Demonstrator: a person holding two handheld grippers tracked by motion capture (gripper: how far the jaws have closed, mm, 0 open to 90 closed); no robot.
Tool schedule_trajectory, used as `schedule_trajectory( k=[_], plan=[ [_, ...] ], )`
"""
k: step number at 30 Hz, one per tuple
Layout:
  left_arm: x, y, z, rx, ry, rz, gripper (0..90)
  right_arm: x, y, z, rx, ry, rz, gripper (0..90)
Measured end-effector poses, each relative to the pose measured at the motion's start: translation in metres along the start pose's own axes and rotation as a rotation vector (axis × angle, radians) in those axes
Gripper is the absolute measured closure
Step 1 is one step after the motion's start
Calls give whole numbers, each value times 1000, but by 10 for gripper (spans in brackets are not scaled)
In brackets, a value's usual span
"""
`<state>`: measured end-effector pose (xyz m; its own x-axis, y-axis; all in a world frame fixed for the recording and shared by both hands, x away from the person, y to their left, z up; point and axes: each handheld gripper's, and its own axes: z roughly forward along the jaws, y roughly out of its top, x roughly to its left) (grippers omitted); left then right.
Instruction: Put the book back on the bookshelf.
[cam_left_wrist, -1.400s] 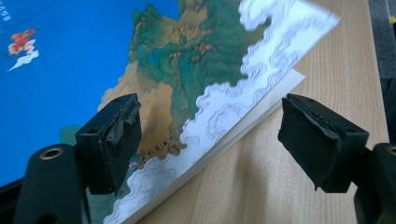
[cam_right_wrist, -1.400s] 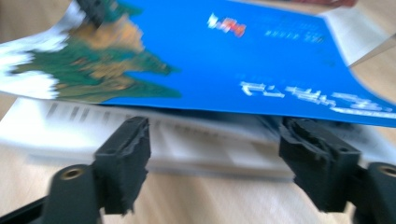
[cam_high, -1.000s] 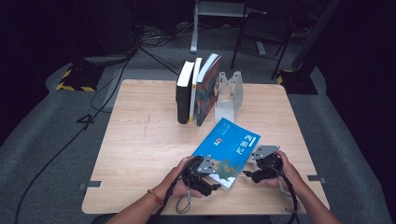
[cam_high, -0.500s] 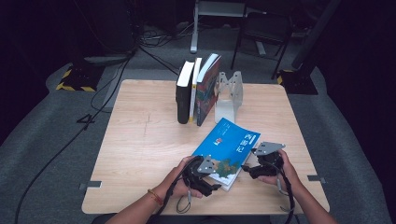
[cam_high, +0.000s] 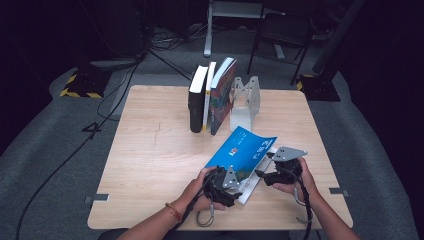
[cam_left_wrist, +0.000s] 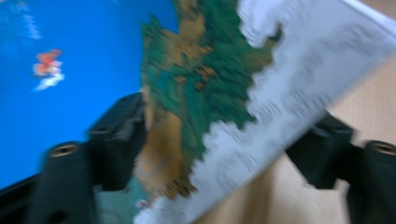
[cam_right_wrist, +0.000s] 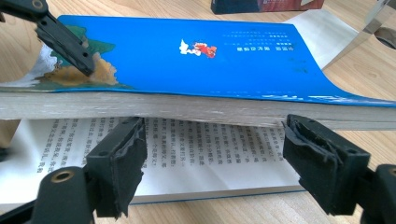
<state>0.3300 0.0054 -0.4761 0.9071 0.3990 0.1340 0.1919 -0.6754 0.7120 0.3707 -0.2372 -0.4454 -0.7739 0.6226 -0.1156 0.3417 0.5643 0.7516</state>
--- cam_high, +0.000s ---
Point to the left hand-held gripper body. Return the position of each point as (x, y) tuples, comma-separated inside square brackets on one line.
[(218, 183)]

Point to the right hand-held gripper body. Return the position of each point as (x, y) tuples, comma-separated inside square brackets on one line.
[(288, 171)]

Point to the blue landscape cover book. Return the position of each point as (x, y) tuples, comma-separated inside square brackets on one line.
[(240, 150)]

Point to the grey expandable metal book rack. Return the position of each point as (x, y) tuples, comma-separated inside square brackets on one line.
[(240, 118)]

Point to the colourful illustrated dark book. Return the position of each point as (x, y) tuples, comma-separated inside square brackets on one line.
[(221, 100)]

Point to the black hardcover book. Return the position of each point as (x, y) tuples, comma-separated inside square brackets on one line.
[(196, 106)]

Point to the person's right hand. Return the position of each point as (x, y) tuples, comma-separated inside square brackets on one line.
[(308, 186)]

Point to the person's left hand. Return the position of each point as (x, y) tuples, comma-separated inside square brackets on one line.
[(195, 196)]

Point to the person's dark clothing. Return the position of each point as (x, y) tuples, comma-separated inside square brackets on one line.
[(108, 235)]

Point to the black metal chair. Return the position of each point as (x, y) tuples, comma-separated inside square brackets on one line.
[(283, 33)]

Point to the white desk stand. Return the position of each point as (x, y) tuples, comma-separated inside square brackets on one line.
[(208, 36)]

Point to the dark slanted pole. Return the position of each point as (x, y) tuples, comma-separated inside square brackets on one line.
[(336, 36)]

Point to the dark equipment cabinet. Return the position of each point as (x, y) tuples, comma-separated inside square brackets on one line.
[(113, 30)]

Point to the grey table bracket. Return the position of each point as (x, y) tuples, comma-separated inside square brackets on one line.
[(338, 192), (98, 198)]

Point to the yellow black striped base plate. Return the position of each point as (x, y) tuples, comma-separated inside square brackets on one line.
[(320, 90), (85, 85)]

